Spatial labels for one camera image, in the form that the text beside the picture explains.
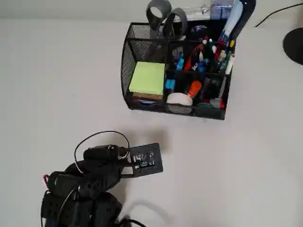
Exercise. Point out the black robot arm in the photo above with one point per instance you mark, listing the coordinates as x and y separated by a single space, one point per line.
71 208

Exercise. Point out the black mesh desk organizer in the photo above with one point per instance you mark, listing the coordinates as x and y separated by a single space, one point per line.
127 59

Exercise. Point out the yellow sticky note pad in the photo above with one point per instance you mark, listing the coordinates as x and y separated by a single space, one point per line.
148 95

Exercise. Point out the green sticky note pad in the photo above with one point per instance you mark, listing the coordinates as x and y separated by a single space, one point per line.
146 78

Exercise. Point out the blue highlighter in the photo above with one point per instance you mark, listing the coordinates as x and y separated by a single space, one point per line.
170 84

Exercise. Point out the orange marker cap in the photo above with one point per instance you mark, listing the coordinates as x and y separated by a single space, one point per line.
194 88

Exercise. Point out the blue clip pen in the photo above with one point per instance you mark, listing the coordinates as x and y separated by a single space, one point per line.
180 63

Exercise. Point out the black stapler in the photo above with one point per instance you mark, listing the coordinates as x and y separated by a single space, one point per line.
210 88

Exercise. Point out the red pen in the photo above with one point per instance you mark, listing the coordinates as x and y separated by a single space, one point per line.
190 60

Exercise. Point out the white marker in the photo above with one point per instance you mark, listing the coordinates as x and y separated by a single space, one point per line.
229 66

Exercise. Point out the blue label box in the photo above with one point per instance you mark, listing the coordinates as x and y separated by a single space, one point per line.
221 9

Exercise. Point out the black round lamp base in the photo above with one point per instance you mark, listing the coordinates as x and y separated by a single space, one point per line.
294 46

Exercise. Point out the black camera circuit board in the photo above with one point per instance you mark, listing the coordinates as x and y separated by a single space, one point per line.
146 158

